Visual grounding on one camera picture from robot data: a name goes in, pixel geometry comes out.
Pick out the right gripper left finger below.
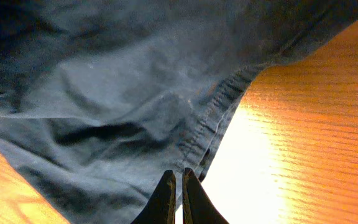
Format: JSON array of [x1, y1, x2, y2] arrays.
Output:
[[131, 170, 176, 224]]

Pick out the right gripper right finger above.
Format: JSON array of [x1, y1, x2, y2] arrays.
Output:
[[182, 167, 229, 224]]

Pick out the navy blue shorts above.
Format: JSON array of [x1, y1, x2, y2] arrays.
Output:
[[0, 0, 358, 223]]

